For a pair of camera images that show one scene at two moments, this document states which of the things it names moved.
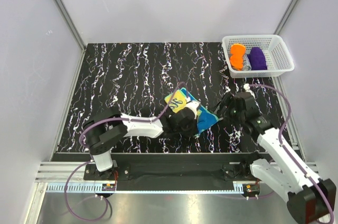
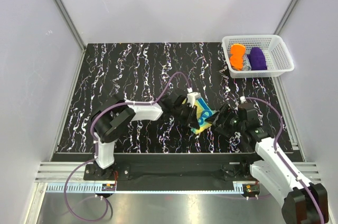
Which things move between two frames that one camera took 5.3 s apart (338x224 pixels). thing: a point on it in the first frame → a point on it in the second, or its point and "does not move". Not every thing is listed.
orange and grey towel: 237,50 does not move
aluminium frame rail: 67,171 does not move
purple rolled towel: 257,59 does not move
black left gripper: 193,130 → 191,120
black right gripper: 228,101 → 227,112
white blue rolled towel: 246,64 does not move
